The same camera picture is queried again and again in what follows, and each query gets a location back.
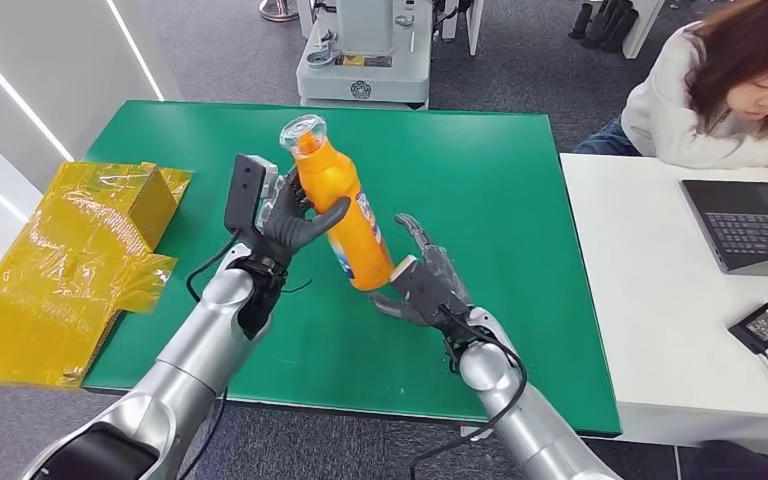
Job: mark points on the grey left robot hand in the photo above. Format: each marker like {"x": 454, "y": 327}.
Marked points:
{"x": 284, "y": 232}

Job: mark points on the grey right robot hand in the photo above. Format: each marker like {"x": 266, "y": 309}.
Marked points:
{"x": 450, "y": 285}

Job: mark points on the orange detergent bottle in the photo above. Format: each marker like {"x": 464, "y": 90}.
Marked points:
{"x": 357, "y": 258}

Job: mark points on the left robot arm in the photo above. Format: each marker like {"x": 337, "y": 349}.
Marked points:
{"x": 178, "y": 384}

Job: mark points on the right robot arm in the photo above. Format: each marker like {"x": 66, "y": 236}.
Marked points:
{"x": 530, "y": 417}

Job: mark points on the dark grey laptop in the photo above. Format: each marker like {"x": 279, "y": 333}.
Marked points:
{"x": 755, "y": 232}

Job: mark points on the person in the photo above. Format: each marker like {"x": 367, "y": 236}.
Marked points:
{"x": 689, "y": 112}

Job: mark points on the black power adapter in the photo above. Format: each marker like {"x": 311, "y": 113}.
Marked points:
{"x": 765, "y": 324}

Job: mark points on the white machine base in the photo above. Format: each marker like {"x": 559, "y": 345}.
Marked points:
{"x": 364, "y": 73}

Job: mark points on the white cabinet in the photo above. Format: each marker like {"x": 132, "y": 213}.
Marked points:
{"x": 642, "y": 26}

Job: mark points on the silver chair base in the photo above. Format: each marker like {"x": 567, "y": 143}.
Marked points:
{"x": 279, "y": 12}

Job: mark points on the black boot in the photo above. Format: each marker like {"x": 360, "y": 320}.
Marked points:
{"x": 580, "y": 23}
{"x": 612, "y": 26}

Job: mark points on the yellow taped cardboard box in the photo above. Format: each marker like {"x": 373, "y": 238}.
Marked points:
{"x": 59, "y": 265}

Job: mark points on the white furniture panel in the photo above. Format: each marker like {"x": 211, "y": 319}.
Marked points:
{"x": 473, "y": 26}

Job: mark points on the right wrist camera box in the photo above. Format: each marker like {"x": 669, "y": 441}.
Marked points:
{"x": 405, "y": 270}

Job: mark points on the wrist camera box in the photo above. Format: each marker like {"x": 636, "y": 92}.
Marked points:
{"x": 405, "y": 270}
{"x": 245, "y": 189}

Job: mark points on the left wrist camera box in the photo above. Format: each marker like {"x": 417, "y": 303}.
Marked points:
{"x": 245, "y": 189}

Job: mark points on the metal table bracket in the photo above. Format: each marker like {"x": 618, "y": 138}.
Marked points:
{"x": 473, "y": 434}

